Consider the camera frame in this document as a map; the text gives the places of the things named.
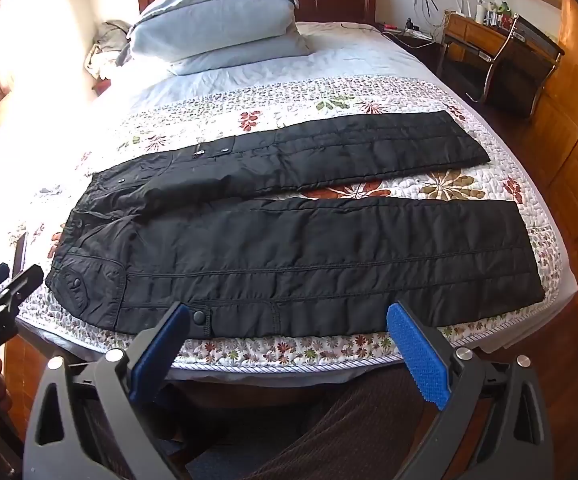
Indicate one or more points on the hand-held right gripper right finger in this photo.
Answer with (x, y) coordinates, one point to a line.
(419, 355)

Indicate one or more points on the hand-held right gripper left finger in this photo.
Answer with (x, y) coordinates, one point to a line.
(161, 355)

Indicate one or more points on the black quilted pants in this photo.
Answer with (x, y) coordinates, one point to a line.
(319, 250)

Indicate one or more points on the person's brown trouser leg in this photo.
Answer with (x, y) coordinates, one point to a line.
(349, 425)

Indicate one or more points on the floral quilted bedspread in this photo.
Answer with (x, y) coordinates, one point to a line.
(449, 185)

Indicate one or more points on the crumpled beige cloth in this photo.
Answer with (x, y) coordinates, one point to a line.
(106, 50)

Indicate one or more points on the black office chair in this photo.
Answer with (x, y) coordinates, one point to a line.
(524, 75)

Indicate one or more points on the dark nightstand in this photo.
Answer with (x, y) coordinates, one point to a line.
(419, 52)

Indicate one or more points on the wooden desk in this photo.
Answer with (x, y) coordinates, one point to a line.
(464, 27)

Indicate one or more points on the white bottle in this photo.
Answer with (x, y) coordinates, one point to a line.
(480, 12)

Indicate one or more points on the green toy figure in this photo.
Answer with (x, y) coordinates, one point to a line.
(504, 7)

